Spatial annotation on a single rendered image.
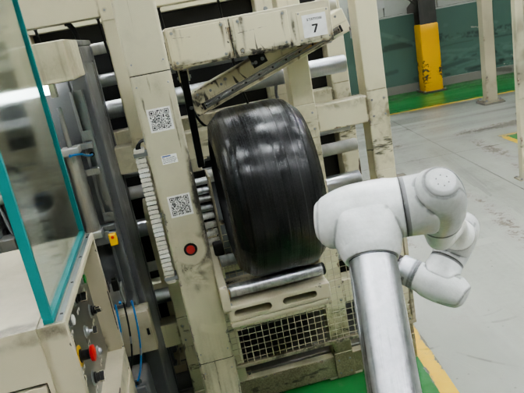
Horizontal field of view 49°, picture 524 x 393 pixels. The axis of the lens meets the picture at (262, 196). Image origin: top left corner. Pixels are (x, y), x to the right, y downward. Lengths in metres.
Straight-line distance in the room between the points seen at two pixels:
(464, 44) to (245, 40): 9.73
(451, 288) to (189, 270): 0.86
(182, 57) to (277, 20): 0.37
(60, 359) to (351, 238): 0.62
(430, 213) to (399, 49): 10.11
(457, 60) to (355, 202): 10.51
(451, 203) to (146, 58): 1.05
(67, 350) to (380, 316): 0.61
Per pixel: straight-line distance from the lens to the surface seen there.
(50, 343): 1.22
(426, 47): 10.88
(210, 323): 2.08
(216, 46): 2.11
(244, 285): 1.96
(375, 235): 1.18
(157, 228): 1.95
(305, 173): 1.75
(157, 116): 1.86
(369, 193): 1.21
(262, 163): 1.73
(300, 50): 2.31
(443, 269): 1.76
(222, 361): 2.16
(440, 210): 1.21
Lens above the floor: 1.74
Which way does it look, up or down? 17 degrees down
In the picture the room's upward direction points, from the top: 11 degrees counter-clockwise
